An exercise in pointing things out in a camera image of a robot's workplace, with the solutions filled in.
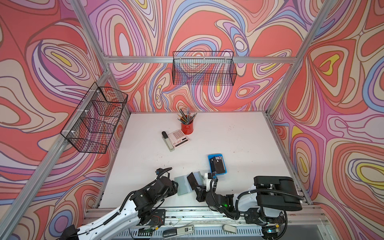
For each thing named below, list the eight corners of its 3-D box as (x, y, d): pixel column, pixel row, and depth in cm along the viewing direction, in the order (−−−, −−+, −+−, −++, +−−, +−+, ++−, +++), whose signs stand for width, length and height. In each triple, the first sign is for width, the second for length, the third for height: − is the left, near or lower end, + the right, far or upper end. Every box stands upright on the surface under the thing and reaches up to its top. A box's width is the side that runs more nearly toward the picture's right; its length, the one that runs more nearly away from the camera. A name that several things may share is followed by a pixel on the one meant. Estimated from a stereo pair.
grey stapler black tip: (170, 152, 98) (169, 148, 95) (161, 136, 107) (160, 132, 103) (174, 150, 99) (173, 146, 96) (165, 134, 108) (164, 130, 104)
